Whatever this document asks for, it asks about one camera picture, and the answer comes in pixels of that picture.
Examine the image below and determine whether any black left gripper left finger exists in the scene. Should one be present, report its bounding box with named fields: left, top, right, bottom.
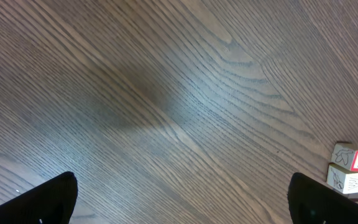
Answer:
left=0, top=172, right=78, bottom=224

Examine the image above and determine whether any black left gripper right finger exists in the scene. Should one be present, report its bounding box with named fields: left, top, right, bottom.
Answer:
left=287, top=172, right=358, bottom=224

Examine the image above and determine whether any green C wooden block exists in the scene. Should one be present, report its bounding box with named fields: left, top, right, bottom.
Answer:
left=326, top=163, right=358, bottom=194

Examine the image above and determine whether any red I wooden block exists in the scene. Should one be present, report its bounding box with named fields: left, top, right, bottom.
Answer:
left=331, top=142, right=358, bottom=172

